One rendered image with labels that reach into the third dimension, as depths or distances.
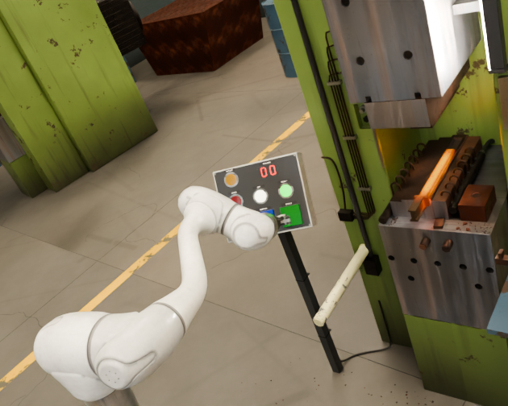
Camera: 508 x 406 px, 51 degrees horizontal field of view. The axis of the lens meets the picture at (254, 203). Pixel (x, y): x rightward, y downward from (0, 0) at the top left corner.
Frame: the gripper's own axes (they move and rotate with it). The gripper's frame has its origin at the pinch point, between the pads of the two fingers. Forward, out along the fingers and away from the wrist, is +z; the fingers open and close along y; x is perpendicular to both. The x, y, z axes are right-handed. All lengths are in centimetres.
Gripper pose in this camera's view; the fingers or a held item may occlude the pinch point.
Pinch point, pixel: (281, 219)
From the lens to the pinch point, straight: 185.9
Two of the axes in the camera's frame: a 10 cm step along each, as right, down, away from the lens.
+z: 2.9, -0.8, 9.5
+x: -2.2, -9.8, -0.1
